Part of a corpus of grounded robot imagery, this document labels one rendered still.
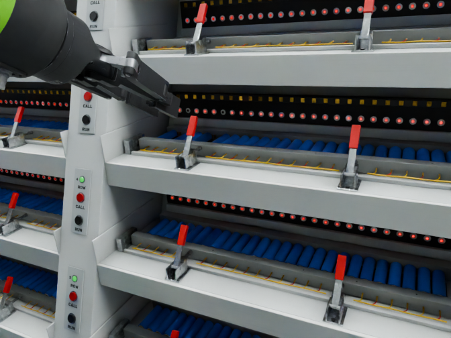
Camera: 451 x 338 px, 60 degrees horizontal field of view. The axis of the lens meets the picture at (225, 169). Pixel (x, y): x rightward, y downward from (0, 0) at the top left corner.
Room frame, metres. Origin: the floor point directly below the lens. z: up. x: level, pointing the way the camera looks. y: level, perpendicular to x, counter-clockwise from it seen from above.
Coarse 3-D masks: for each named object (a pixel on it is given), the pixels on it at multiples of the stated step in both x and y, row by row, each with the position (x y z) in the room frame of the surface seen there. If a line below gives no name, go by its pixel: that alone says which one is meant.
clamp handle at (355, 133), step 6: (354, 126) 0.56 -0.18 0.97; (360, 126) 0.56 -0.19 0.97; (354, 132) 0.56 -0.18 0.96; (354, 138) 0.55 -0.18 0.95; (354, 144) 0.55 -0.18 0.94; (354, 150) 0.55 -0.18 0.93; (348, 156) 0.55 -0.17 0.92; (354, 156) 0.55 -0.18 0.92; (348, 162) 0.55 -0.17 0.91; (354, 162) 0.55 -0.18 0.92; (348, 168) 0.55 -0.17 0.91
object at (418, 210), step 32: (128, 128) 0.76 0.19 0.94; (160, 128) 0.86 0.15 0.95; (256, 128) 0.77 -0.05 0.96; (288, 128) 0.74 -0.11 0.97; (320, 128) 0.72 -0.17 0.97; (384, 128) 0.67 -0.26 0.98; (128, 160) 0.71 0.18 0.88; (160, 160) 0.70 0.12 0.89; (160, 192) 0.67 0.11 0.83; (192, 192) 0.64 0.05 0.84; (224, 192) 0.62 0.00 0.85; (256, 192) 0.59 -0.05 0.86; (288, 192) 0.57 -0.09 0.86; (320, 192) 0.55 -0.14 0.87; (352, 192) 0.53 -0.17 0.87; (384, 192) 0.52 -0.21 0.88; (416, 192) 0.52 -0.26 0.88; (448, 192) 0.51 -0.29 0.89; (384, 224) 0.52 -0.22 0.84; (416, 224) 0.50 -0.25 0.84; (448, 224) 0.49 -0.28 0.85
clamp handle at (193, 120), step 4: (192, 116) 0.67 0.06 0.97; (196, 116) 0.67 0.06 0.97; (192, 120) 0.67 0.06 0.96; (196, 120) 0.67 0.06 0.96; (192, 124) 0.67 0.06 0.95; (196, 124) 0.67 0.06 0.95; (188, 128) 0.67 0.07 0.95; (192, 128) 0.67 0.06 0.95; (188, 132) 0.67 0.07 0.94; (192, 132) 0.66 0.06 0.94; (188, 136) 0.67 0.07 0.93; (192, 136) 0.66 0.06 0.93; (188, 140) 0.66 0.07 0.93; (188, 144) 0.66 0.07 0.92; (184, 148) 0.66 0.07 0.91; (188, 148) 0.66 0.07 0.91; (184, 152) 0.66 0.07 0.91; (188, 152) 0.66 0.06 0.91
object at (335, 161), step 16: (144, 144) 0.75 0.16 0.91; (160, 144) 0.74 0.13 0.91; (176, 144) 0.72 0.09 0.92; (192, 144) 0.71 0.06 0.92; (208, 144) 0.70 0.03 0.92; (224, 144) 0.69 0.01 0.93; (240, 160) 0.65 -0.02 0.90; (256, 160) 0.66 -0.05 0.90; (272, 160) 0.65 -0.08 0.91; (288, 160) 0.64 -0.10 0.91; (304, 160) 0.62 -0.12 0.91; (320, 160) 0.61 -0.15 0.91; (336, 160) 0.60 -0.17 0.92; (368, 160) 0.58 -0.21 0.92; (384, 160) 0.57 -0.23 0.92; (400, 160) 0.57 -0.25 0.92; (416, 160) 0.57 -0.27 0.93; (400, 176) 0.55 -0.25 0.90; (416, 176) 0.56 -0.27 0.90; (432, 176) 0.55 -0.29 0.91; (448, 176) 0.54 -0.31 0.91
